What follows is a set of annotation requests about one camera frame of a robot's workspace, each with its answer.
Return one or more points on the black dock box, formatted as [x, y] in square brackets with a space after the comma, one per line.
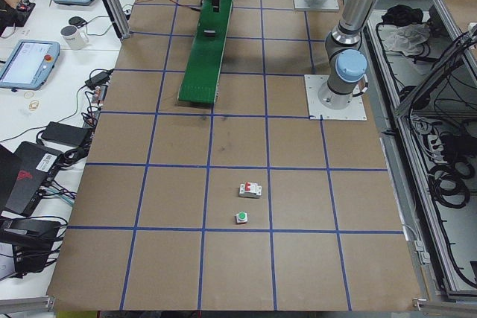
[32, 241]

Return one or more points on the black power brick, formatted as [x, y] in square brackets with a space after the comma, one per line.
[66, 134]

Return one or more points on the black computer mouse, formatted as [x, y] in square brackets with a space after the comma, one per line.
[77, 21]

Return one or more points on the white crumpled cloth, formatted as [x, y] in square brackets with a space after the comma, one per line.
[408, 39]

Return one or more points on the near teach pendant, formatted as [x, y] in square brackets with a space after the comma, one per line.
[29, 64]

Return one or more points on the white red circuit breaker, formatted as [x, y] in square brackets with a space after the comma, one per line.
[250, 190]

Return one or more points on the green conveyor belt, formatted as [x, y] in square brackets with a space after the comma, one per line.
[200, 81]

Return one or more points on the black capacitor block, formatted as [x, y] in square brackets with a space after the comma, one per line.
[209, 33]

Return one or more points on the green push button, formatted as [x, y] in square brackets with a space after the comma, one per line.
[241, 218]

